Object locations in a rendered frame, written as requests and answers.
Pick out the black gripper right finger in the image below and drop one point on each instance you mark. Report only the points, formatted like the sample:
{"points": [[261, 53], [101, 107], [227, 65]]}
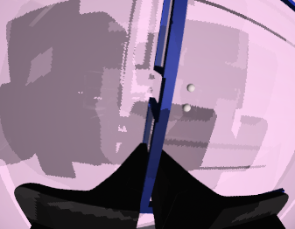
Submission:
{"points": [[179, 201]]}

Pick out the navy glasses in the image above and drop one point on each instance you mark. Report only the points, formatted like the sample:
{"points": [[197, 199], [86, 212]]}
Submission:
{"points": [[169, 45]]}

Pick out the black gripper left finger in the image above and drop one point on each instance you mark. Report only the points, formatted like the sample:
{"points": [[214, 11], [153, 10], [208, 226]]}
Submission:
{"points": [[113, 204]]}

